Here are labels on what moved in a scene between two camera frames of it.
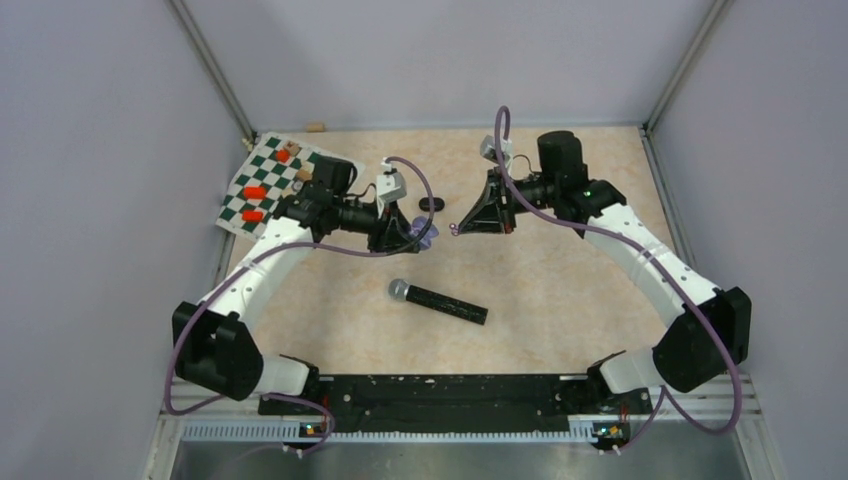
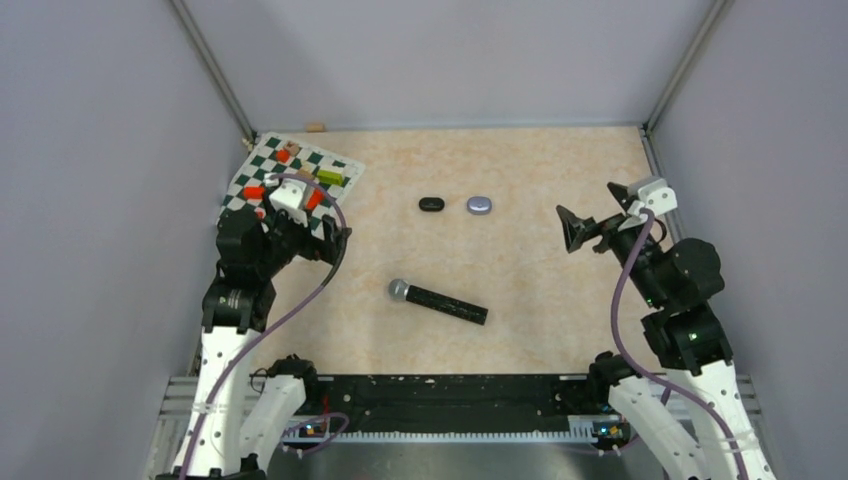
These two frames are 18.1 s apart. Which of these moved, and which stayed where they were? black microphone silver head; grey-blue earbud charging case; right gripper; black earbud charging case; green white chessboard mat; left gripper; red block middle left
Moved: right gripper; left gripper; grey-blue earbud charging case
Stayed: black earbud charging case; black microphone silver head; green white chessboard mat; red block middle left
